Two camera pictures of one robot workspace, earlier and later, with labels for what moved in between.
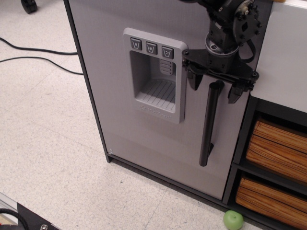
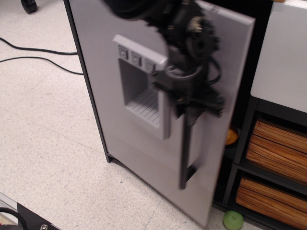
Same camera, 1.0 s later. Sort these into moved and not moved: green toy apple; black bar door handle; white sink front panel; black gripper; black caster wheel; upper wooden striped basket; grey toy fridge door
Moved: grey toy fridge door; black bar door handle; black gripper
Not moved: green toy apple; white sink front panel; upper wooden striped basket; black caster wheel
